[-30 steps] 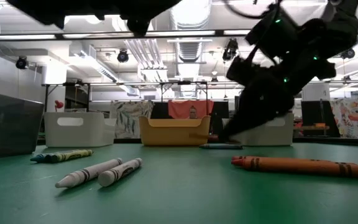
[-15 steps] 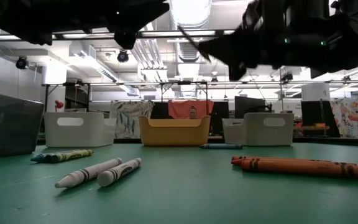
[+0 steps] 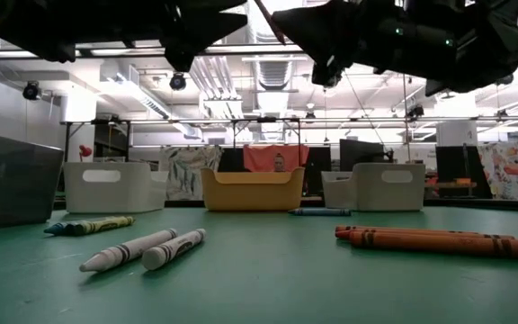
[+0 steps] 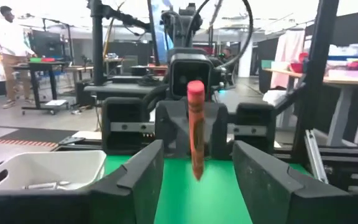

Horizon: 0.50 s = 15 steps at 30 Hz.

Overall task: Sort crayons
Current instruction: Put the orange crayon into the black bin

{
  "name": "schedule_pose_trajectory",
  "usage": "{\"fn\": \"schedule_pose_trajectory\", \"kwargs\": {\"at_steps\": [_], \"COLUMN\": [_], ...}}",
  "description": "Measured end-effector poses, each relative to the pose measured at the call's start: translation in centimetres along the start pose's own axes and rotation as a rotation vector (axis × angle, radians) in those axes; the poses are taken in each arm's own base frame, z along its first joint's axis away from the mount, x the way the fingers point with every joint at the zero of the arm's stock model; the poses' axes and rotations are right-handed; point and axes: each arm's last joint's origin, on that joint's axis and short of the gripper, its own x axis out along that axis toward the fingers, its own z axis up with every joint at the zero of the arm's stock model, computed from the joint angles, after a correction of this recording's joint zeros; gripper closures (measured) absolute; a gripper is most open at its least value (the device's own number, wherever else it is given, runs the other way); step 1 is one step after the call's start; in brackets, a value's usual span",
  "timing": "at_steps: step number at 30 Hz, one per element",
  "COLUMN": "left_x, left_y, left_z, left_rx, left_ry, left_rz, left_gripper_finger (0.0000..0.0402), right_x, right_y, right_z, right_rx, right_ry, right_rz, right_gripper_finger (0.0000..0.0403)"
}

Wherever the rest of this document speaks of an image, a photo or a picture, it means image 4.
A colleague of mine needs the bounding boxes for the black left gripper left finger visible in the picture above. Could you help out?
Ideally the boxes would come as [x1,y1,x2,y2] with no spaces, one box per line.
[90,139,165,224]

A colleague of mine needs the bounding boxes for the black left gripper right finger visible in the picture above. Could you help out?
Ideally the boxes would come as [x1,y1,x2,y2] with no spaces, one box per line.
[232,140,351,224]

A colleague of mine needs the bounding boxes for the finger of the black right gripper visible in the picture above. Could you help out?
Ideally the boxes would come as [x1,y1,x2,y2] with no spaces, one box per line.
[155,102,190,159]
[204,104,230,161]

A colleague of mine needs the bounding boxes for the orange crayon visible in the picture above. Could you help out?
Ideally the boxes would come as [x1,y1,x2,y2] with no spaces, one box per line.
[186,80,206,182]

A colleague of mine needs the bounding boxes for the grey operator desk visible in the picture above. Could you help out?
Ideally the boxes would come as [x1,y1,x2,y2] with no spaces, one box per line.
[84,82,167,102]

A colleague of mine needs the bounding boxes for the black computer tower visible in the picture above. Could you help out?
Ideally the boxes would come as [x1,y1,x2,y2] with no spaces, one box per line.
[75,80,94,108]

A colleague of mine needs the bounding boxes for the silver aluminium extrusion bar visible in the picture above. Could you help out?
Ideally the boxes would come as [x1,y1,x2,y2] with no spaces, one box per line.
[303,129,329,185]

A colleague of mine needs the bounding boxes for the wooden desk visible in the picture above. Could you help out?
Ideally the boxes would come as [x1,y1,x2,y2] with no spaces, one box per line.
[63,64,94,82]

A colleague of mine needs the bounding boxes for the person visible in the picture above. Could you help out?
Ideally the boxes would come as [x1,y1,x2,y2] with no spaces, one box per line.
[221,46,234,63]
[0,5,37,110]

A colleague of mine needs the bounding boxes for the white pillar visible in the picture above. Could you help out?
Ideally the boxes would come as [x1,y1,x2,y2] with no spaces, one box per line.
[238,30,254,78]

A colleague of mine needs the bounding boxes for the tilted operator monitor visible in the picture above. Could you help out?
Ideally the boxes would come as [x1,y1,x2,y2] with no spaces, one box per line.
[149,0,175,63]

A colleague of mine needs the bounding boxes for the black standing desk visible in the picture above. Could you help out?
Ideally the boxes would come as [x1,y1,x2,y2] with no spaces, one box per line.
[11,60,71,116]

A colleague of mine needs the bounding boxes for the white plastic bin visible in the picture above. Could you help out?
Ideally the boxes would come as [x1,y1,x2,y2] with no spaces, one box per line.
[0,150,108,191]

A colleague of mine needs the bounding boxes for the black striped floor mat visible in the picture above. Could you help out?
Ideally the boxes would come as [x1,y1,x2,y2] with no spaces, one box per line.
[0,127,79,149]

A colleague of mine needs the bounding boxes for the black monitor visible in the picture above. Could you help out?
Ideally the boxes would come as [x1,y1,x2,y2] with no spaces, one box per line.
[28,29,65,58]

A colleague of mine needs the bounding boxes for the red bowl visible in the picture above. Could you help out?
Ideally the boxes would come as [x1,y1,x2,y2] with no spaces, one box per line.
[289,60,306,74]

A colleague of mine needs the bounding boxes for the pink hanging cloth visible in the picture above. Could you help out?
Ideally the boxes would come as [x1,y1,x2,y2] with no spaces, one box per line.
[273,29,306,90]

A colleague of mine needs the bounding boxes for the black partition panel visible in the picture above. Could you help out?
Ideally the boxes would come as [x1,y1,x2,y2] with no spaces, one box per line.
[314,9,358,144]

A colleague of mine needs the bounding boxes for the wooden table white legs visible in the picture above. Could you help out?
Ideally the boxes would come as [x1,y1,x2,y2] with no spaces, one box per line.
[262,67,358,147]

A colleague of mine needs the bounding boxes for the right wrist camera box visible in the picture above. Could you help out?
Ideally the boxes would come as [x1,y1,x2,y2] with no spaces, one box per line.
[168,53,214,101]

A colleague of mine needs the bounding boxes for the black right camera cable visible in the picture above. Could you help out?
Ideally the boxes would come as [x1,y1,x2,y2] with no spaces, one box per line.
[185,0,254,71]

